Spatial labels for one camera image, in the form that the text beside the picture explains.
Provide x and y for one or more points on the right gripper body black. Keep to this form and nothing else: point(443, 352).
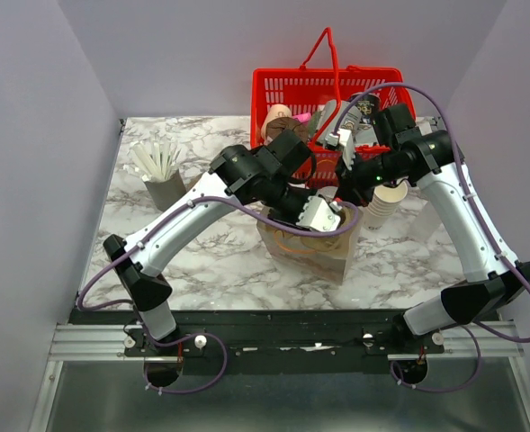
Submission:
point(366, 174)

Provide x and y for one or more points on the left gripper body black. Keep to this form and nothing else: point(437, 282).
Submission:
point(285, 202)

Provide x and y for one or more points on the stack of white paper cups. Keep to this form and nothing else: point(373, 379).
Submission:
point(386, 200)

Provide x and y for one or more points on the white paper takeout bag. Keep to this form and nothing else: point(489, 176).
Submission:
point(328, 258)

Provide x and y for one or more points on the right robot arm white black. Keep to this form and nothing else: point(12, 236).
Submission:
point(494, 276)

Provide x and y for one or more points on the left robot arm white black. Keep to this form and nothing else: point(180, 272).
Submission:
point(237, 176)

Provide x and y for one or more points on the grey printed cup in basket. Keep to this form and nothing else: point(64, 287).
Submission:
point(326, 123)

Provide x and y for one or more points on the brown fabric scrunchie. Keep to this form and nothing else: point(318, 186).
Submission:
point(280, 124)

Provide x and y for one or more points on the clear plastic water bottle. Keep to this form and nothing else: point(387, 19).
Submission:
point(425, 224)

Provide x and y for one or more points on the black printed cup in basket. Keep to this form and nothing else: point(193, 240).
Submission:
point(364, 109)

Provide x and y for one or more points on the pink item in basket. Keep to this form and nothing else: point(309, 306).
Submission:
point(303, 117)

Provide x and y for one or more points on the beige cup in basket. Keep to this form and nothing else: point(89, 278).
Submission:
point(277, 110)

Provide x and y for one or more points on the grey felt straw holder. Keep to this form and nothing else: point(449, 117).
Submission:
point(166, 193)

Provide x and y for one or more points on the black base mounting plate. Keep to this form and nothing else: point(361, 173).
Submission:
point(266, 341)

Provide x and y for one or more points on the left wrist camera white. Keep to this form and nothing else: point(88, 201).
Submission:
point(319, 214)

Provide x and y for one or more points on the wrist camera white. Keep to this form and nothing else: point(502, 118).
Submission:
point(342, 141)
point(319, 214)

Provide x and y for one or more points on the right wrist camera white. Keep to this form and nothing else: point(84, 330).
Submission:
point(342, 141)

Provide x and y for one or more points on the aluminium rail frame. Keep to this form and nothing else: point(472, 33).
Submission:
point(91, 385)

